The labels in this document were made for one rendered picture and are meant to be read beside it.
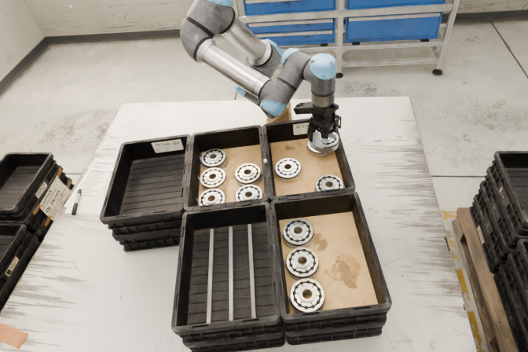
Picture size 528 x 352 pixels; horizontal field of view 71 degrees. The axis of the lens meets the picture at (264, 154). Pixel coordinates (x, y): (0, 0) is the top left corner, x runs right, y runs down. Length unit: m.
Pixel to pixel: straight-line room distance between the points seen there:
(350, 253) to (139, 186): 0.87
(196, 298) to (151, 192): 0.50
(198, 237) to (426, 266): 0.80
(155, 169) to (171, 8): 2.88
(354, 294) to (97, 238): 1.04
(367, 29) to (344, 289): 2.39
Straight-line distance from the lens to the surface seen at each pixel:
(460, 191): 2.62
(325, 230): 1.32
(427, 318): 1.37
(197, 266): 1.31
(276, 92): 1.17
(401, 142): 1.81
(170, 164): 1.63
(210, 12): 1.34
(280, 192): 1.42
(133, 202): 1.56
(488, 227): 2.15
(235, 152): 1.59
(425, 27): 3.31
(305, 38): 3.24
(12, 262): 2.26
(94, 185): 1.90
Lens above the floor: 1.94
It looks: 45 degrees down
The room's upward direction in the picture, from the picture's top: 9 degrees counter-clockwise
